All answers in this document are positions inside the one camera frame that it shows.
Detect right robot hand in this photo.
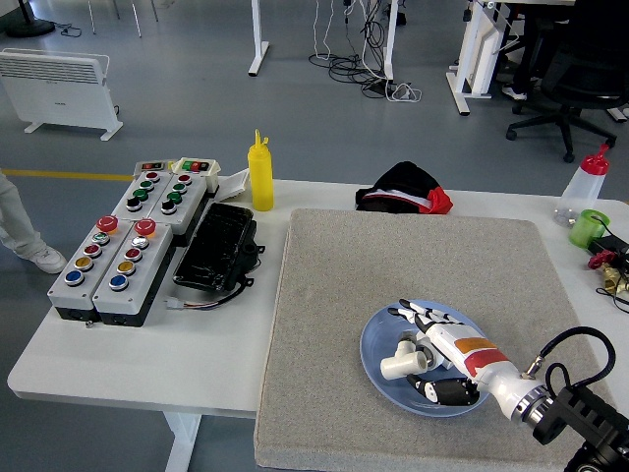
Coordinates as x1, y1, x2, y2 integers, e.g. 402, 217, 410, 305
386, 297, 542, 423

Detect white tee pipe fitting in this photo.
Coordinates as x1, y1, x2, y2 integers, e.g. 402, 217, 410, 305
379, 331, 429, 382

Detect blue round plate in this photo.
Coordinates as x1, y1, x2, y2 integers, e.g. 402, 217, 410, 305
359, 299, 497, 419

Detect grey-brown table mat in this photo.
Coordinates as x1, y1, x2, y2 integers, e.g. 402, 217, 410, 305
254, 207, 629, 472

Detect green translucent cup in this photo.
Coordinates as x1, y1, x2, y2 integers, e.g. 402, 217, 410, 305
568, 208, 610, 249

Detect black rectangular box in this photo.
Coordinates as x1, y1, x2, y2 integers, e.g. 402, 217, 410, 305
587, 233, 629, 262

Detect black and red cloth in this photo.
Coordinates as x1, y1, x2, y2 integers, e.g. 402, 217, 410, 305
355, 160, 453, 215

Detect clear squeeze bottle red cap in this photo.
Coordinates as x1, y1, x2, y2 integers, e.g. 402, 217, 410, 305
553, 142, 611, 227

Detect black office chair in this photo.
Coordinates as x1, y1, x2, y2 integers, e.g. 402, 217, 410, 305
505, 19, 629, 164

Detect yellow squeeze bottle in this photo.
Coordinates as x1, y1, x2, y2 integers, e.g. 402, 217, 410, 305
247, 129, 275, 212

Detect black plastic tray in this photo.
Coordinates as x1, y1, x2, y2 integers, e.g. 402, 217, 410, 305
172, 202, 266, 292

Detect white folded plastic piece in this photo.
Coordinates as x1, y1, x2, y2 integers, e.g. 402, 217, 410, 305
215, 168, 253, 202

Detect white table leg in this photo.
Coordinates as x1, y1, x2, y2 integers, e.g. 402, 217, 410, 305
163, 411, 202, 472

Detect person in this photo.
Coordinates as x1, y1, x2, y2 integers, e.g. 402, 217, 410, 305
501, 0, 586, 103
0, 169, 68, 274

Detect white desk leg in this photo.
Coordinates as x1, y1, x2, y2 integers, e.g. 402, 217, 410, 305
381, 0, 400, 81
248, 0, 270, 77

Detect grey four-button control box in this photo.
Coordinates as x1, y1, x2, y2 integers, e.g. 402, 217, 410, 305
146, 172, 209, 236
111, 170, 171, 227

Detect grey five-button control box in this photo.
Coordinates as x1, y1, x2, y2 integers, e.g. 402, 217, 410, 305
46, 214, 135, 324
91, 218, 174, 328

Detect metal chair legs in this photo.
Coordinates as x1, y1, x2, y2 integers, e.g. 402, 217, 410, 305
87, 0, 159, 38

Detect white panel heater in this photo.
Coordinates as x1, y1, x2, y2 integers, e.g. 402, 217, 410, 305
0, 47, 124, 143

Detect black fan base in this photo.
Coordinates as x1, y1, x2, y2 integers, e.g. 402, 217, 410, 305
4, 0, 56, 38

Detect brass valve red handle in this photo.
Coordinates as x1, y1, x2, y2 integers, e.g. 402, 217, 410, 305
587, 249, 629, 296

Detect thin black cable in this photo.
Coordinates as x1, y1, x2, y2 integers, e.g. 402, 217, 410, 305
594, 287, 629, 315

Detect white desk frame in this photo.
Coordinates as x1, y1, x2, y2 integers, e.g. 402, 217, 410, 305
445, 0, 576, 117

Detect wire bundle white connector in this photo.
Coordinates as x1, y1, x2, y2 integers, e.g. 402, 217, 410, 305
164, 277, 255, 312

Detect black floor cable tangle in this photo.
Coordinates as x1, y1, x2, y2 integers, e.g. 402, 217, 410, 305
308, 0, 400, 99

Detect small white switch box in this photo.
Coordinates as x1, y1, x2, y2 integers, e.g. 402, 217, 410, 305
171, 156, 222, 193

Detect small grey switch box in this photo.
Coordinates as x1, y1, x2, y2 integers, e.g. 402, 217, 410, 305
133, 159, 179, 179

